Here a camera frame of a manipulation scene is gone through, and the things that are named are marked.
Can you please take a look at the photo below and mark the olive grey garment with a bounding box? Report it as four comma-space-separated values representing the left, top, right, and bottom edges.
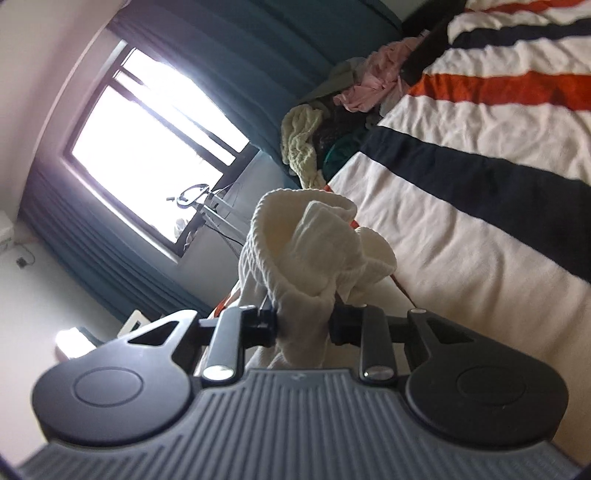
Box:
297, 57, 366, 104

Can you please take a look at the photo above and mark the teal curtain right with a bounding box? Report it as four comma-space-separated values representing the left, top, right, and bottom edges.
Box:
108, 0, 402, 160

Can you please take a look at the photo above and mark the striped bed blanket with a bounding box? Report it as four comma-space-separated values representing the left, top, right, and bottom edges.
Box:
202, 0, 591, 398

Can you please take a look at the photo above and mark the metal tripod stand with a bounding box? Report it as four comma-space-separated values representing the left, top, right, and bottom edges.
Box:
166, 183, 250, 246

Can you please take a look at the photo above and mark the teal curtain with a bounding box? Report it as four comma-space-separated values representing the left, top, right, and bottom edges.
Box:
20, 164, 211, 322
108, 0, 402, 160

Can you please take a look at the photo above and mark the dark green garment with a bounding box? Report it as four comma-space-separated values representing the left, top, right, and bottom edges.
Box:
322, 133, 365, 182

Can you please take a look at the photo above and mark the white knit sweater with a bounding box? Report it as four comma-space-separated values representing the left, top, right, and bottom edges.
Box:
230, 189, 413, 370

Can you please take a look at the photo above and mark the teal curtain left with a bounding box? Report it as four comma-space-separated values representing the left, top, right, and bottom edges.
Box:
20, 164, 211, 322

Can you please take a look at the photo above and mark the pink garment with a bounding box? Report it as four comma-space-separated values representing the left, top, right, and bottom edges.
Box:
332, 35, 425, 117

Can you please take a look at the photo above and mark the window with dark frame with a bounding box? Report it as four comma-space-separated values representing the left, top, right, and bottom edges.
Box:
65, 41, 257, 256

